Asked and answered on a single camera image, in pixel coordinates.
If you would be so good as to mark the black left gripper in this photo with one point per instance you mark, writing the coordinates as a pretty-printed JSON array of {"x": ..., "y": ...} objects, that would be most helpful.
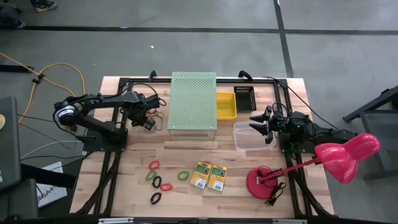
[{"x": 146, "y": 104}]

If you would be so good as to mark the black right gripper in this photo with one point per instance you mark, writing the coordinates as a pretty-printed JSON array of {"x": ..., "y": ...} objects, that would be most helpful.
[{"x": 278, "y": 123}]

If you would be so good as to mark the orange rubber band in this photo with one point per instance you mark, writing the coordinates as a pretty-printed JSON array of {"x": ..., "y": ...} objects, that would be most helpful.
[{"x": 153, "y": 112}]

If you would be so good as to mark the yellow rubber band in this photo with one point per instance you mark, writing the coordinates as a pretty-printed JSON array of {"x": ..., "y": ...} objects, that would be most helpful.
[{"x": 161, "y": 124}]

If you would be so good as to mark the Crayola crayon box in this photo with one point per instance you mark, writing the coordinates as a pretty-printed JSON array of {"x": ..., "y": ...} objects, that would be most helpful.
[
  {"x": 217, "y": 178},
  {"x": 200, "y": 174}
]

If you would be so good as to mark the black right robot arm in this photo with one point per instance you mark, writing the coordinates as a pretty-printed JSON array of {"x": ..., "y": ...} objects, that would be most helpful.
[{"x": 329, "y": 134}]

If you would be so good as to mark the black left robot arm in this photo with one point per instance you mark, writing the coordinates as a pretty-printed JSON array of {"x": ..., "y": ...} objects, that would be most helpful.
[{"x": 99, "y": 102}]

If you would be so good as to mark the pink desk lamp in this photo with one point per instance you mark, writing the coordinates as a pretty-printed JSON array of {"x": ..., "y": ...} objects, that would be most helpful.
[{"x": 342, "y": 158}]

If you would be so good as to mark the clear plastic container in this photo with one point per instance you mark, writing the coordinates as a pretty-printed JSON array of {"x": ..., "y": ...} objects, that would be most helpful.
[{"x": 248, "y": 143}]

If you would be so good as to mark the black mesh basket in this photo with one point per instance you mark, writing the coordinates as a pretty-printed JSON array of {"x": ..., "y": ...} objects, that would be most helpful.
[{"x": 245, "y": 99}]

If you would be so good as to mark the yellow plastic basket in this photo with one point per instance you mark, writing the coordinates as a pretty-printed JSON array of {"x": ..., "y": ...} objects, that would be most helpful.
[{"x": 226, "y": 105}]

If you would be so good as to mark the green perforated metal shelf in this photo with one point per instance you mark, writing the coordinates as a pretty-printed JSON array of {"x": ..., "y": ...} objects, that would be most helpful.
[{"x": 192, "y": 102}]

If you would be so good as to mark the black side table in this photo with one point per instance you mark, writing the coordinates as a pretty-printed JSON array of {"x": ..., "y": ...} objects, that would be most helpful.
[{"x": 373, "y": 105}]

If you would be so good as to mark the white printed sheet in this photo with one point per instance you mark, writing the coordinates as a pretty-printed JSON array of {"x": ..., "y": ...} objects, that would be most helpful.
[{"x": 53, "y": 193}]

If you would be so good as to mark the black floor bar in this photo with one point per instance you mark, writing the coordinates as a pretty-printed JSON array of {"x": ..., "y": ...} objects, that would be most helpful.
[{"x": 15, "y": 68}]

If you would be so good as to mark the person's shoe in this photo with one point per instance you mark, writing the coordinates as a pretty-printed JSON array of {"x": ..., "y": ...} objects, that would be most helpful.
[
  {"x": 45, "y": 5},
  {"x": 12, "y": 21}
]

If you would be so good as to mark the dark grey equipment case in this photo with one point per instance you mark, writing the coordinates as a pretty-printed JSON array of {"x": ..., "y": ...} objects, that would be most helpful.
[{"x": 9, "y": 140}]

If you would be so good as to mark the yellow round object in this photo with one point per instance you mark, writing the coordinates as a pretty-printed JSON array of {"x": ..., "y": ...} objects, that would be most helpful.
[{"x": 2, "y": 122}]

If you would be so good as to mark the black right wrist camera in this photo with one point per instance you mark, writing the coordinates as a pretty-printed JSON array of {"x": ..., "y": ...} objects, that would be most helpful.
[{"x": 269, "y": 138}]

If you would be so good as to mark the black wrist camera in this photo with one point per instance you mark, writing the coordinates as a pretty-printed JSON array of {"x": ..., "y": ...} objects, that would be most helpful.
[
  {"x": 269, "y": 138},
  {"x": 150, "y": 124}
]

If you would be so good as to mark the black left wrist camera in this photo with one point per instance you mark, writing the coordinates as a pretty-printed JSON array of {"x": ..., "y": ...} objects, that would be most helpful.
[{"x": 150, "y": 124}]

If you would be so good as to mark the black aluminium table frame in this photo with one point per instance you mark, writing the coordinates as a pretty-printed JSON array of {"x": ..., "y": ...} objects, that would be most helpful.
[{"x": 227, "y": 81}]

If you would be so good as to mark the silver metal bracket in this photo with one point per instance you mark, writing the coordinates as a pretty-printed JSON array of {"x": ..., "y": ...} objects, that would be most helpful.
[
  {"x": 115, "y": 221},
  {"x": 289, "y": 221}
]

